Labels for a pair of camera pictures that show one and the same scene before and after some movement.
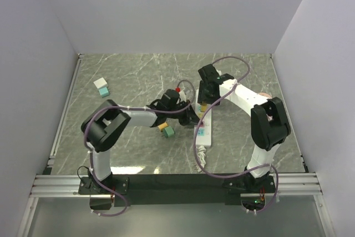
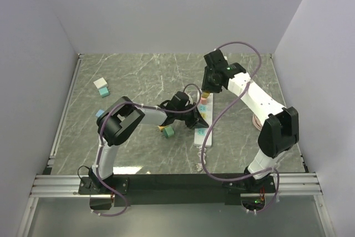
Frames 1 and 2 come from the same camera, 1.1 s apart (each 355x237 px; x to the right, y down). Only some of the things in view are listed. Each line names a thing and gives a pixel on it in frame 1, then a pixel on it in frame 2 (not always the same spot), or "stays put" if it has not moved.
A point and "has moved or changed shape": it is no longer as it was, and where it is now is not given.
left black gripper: (190, 117) stays put
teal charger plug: (104, 91) stays put
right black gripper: (202, 97) to (206, 86)
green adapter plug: (168, 131) stays put
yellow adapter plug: (203, 107) has moved or changed shape
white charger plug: (100, 83) stays put
